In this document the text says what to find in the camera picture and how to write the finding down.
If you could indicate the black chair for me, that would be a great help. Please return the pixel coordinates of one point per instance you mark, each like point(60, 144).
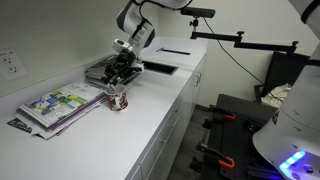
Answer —
point(283, 71)

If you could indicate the purple edged booklet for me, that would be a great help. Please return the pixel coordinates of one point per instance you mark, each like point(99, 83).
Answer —
point(87, 108)

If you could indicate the red and white patterned mug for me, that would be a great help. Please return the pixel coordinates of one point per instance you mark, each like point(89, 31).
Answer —
point(117, 100)

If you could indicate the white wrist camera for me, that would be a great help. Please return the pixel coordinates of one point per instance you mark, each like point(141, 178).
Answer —
point(120, 44)

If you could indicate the black printed card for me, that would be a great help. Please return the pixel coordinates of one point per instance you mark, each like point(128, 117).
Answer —
point(19, 125)

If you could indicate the white cabinet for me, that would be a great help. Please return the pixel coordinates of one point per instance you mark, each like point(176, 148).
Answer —
point(173, 133)

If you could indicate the white paper pile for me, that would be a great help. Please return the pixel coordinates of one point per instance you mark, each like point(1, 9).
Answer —
point(50, 134)

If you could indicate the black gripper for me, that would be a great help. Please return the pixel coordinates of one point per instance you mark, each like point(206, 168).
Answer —
point(126, 59)

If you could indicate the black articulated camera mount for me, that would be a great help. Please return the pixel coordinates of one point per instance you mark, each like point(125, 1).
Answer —
point(253, 45)

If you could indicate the cream crumpled bag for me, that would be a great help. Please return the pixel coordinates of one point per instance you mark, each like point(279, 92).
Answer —
point(275, 96)

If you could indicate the magazine stack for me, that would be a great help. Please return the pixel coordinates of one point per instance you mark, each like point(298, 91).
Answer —
point(95, 80)

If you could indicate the dark cover magazine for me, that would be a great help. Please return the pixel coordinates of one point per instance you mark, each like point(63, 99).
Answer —
point(100, 66)

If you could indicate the white wall outlet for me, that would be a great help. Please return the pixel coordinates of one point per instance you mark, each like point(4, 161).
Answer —
point(11, 64)

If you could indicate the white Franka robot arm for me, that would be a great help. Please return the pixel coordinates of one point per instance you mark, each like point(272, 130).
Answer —
point(128, 15)

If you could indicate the colourful chart brochure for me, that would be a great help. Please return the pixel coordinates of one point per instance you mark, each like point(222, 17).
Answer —
point(60, 101)

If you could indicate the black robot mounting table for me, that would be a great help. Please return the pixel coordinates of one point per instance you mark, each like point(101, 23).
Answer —
point(240, 133)

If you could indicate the black stereo camera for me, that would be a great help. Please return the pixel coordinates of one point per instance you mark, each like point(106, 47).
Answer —
point(199, 12)

